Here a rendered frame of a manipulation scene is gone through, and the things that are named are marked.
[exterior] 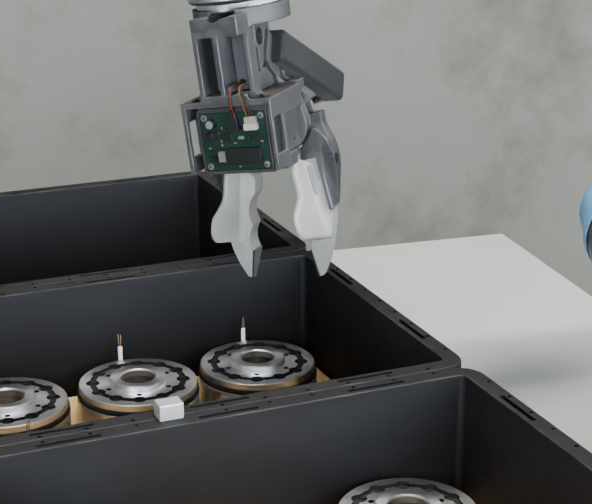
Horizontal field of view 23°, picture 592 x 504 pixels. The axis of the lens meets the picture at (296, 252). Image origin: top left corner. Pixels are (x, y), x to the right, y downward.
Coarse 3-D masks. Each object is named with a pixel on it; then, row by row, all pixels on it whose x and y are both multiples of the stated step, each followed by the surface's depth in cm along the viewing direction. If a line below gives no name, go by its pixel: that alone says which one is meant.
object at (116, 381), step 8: (120, 368) 126; (128, 368) 126; (136, 368) 126; (144, 368) 126; (152, 368) 126; (112, 376) 124; (120, 376) 124; (128, 376) 125; (152, 376) 125; (160, 376) 124; (112, 384) 123; (120, 384) 122; (128, 384) 122; (136, 384) 122; (144, 384) 122; (152, 384) 122; (160, 384) 123; (136, 392) 122
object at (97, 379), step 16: (96, 368) 127; (112, 368) 128; (160, 368) 127; (176, 368) 127; (80, 384) 124; (96, 384) 124; (176, 384) 124; (192, 384) 124; (96, 400) 121; (112, 400) 121; (128, 400) 121; (144, 400) 121
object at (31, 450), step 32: (384, 384) 107; (416, 384) 107; (480, 384) 107; (192, 416) 102; (224, 416) 102; (256, 416) 103; (512, 416) 103; (0, 448) 97; (32, 448) 97; (64, 448) 98; (576, 448) 97
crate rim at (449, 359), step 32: (288, 256) 134; (32, 288) 126; (64, 288) 127; (96, 288) 128; (352, 288) 126; (384, 320) 121; (448, 352) 113; (320, 384) 107; (352, 384) 107; (128, 416) 102
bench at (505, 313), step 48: (480, 240) 212; (384, 288) 193; (432, 288) 193; (480, 288) 193; (528, 288) 193; (576, 288) 193; (480, 336) 177; (528, 336) 177; (576, 336) 177; (528, 384) 163; (576, 384) 163; (576, 432) 152
